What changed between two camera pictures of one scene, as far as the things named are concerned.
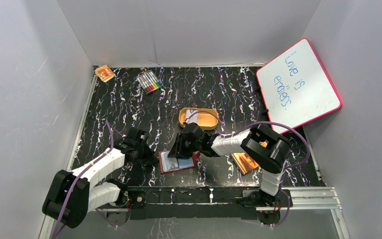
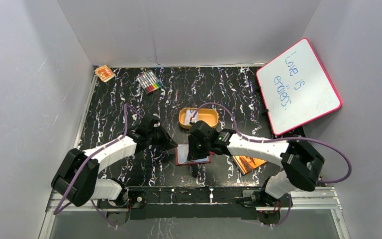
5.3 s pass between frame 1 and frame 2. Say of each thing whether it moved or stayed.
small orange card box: stayed
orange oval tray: stayed
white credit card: stayed
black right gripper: moved
